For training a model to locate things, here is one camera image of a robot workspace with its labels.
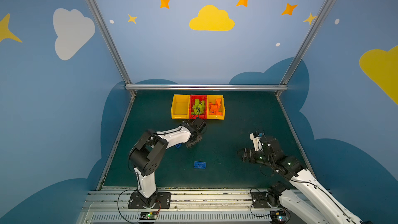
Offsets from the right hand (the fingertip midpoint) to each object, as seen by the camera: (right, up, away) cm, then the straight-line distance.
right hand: (245, 150), depth 79 cm
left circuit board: (-47, -28, -8) cm, 55 cm away
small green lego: (-27, +19, +29) cm, 44 cm away
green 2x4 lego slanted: (-25, +26, +31) cm, 48 cm away
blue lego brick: (-32, +7, -17) cm, 36 cm away
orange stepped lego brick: (-14, +22, +29) cm, 39 cm away
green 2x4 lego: (-23, +20, +29) cm, 42 cm away
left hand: (-24, +2, +16) cm, 29 cm away
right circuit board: (+14, -29, -7) cm, 33 cm away
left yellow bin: (-37, +23, +32) cm, 55 cm away
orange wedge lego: (-10, +26, +31) cm, 42 cm away
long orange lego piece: (-12, +19, +27) cm, 35 cm away
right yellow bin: (-15, +28, +32) cm, 45 cm away
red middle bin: (-23, +30, +36) cm, 52 cm away
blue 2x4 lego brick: (-23, -10, +7) cm, 26 cm away
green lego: (-21, +24, +31) cm, 45 cm away
